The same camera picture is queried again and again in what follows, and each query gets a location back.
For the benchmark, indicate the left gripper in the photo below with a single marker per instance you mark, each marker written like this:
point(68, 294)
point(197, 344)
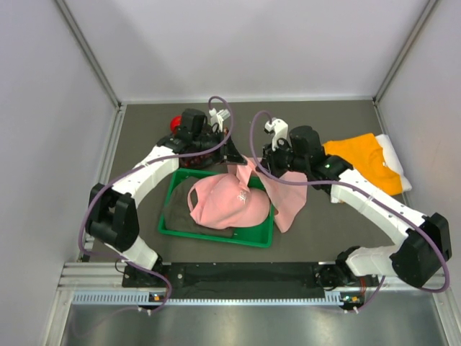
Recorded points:
point(228, 154)

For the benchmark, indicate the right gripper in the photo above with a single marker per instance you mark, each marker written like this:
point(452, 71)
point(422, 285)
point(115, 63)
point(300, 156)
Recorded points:
point(269, 156)

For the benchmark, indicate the pink plastic bag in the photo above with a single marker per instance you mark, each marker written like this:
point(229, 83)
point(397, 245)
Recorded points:
point(288, 200)

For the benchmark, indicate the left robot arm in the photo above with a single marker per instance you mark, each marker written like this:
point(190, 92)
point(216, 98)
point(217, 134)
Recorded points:
point(112, 217)

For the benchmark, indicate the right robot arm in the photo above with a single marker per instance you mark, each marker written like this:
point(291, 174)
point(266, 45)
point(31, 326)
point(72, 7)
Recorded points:
point(421, 244)

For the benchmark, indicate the dark red grape bunch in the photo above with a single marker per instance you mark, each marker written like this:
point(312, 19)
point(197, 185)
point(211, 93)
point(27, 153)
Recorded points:
point(196, 162)

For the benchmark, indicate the pink baseball cap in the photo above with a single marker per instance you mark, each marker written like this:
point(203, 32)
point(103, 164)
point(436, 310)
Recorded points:
point(222, 201)

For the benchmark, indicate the red tomato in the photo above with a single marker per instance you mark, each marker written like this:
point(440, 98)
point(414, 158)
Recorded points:
point(175, 123)

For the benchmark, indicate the green plastic tray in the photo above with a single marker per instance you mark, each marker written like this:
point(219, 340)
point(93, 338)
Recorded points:
point(258, 236)

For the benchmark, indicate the dark olive folded cloth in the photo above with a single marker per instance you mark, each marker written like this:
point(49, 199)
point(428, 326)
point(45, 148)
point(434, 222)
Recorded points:
point(177, 215)

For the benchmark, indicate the orange folded t-shirt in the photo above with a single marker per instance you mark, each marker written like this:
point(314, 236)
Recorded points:
point(366, 155)

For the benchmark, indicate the white folded cloth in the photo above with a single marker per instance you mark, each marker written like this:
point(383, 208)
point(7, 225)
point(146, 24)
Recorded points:
point(392, 162)

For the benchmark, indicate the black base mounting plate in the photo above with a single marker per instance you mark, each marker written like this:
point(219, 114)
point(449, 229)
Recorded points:
point(308, 274)

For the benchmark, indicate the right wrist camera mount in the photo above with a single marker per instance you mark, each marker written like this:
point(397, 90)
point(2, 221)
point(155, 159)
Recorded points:
point(278, 129)

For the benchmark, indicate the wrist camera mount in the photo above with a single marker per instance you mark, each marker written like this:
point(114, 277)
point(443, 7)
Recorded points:
point(278, 129)
point(217, 118)

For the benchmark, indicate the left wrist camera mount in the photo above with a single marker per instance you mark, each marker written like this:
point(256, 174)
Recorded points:
point(217, 118)

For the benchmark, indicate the grey slotted cable duct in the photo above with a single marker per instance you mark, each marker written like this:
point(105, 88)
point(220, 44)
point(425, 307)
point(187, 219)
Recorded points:
point(145, 298)

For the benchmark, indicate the aluminium frame rail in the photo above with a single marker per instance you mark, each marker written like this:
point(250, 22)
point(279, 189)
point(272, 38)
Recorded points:
point(103, 275)

